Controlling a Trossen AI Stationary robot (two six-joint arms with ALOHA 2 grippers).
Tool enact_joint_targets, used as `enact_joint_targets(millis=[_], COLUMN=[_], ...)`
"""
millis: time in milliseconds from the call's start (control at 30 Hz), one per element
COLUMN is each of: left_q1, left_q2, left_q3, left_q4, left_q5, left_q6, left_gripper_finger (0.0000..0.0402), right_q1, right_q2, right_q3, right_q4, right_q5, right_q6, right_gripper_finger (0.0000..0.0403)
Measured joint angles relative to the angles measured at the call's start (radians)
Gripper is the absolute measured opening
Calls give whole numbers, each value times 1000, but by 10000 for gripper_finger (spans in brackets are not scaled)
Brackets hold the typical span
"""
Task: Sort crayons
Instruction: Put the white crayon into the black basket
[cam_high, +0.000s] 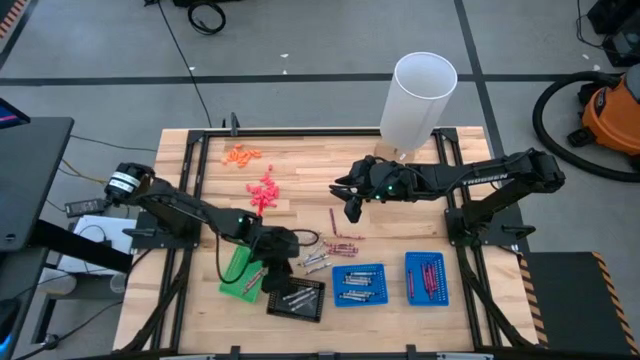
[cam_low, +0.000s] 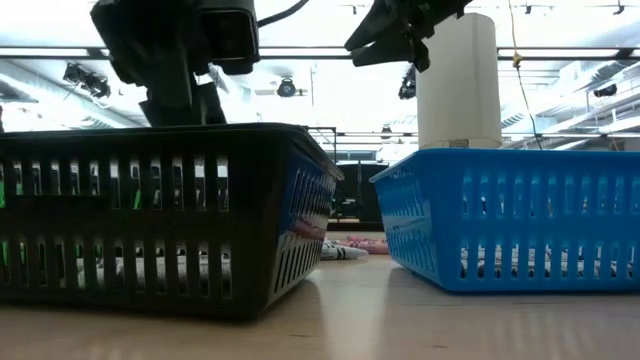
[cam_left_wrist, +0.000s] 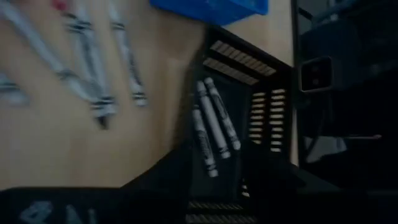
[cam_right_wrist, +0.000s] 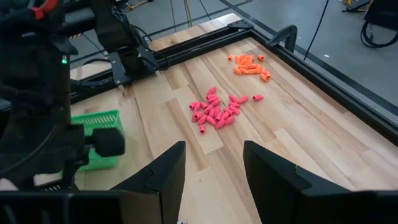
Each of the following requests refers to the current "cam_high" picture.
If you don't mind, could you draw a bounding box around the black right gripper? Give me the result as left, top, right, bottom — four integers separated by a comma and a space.
328, 154, 404, 204

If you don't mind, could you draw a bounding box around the computer monitor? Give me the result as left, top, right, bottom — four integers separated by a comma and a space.
0, 97, 31, 130

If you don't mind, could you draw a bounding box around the orange shop vacuum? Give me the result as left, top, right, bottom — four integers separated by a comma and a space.
579, 64, 640, 171
532, 71, 640, 183

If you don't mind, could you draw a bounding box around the black plastic basket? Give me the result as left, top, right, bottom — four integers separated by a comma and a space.
266, 277, 327, 324

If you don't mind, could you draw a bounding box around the black desk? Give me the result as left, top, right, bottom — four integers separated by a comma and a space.
0, 117, 75, 254

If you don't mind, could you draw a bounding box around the green plastic basket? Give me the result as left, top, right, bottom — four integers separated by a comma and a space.
218, 244, 267, 305

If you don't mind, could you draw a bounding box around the white box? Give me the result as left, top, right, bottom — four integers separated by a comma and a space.
56, 214, 137, 276

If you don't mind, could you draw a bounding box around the hazard-striped floor strip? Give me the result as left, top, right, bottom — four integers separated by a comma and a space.
0, 0, 27, 40

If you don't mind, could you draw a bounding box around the black left camera cable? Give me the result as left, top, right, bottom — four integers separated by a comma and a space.
288, 228, 322, 248

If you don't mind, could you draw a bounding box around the black power adapter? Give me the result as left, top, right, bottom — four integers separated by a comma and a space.
64, 198, 107, 219

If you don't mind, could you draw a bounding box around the black hazard-striped mat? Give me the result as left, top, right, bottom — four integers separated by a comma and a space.
517, 251, 640, 357

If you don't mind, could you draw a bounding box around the black floor cable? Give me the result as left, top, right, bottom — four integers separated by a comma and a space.
156, 0, 215, 129

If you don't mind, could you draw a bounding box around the yellow floor cable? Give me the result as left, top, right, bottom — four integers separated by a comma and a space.
57, 158, 109, 186

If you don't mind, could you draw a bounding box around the black frame clamp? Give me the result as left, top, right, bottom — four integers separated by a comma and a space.
222, 112, 242, 137

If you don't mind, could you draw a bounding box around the round wooden holder base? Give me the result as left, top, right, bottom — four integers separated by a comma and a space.
373, 141, 417, 165

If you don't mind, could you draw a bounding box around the coiled black cable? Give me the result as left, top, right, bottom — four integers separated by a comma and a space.
187, 1, 227, 36

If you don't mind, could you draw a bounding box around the white paper towel roll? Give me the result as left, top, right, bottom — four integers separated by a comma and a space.
378, 51, 459, 154

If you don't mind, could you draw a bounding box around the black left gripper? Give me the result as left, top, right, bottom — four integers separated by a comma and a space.
249, 227, 302, 295

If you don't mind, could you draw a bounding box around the blue plastic basket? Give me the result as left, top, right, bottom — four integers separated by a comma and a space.
332, 263, 390, 308
404, 251, 451, 307

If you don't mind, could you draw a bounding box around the black equipment case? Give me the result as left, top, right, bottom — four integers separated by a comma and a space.
587, 0, 640, 69

